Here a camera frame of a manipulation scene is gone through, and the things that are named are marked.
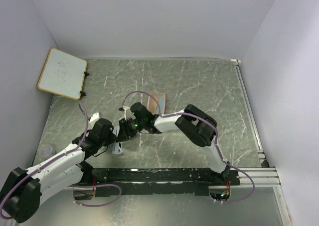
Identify purple cable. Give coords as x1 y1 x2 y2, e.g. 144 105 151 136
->
0 102 123 219
122 90 255 205

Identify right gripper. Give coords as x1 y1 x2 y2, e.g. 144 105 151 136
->
116 116 146 142

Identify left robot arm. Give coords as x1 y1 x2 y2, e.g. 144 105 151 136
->
0 118 116 223

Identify small whiteboard with orange frame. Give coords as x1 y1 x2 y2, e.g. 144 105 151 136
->
37 48 89 100

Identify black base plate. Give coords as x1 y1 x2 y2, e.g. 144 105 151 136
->
62 167 241 198

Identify light blue cleaning cloth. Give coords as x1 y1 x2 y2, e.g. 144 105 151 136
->
158 94 166 114

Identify aluminium rail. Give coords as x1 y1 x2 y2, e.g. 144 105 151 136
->
17 168 282 189

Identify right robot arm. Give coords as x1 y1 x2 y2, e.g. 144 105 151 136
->
117 103 230 185

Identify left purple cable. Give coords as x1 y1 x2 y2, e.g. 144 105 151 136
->
0 102 123 219

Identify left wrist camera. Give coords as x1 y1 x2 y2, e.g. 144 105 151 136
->
89 112 102 125

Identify pink glasses case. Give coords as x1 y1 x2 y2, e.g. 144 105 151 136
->
147 92 164 114

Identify white sunglasses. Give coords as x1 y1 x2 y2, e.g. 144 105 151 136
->
112 126 123 154

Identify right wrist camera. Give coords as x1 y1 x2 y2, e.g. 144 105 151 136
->
119 106 132 120

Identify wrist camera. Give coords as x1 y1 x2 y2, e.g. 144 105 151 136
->
119 106 132 120
89 112 102 125

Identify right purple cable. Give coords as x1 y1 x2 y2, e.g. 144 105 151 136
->
122 90 255 205

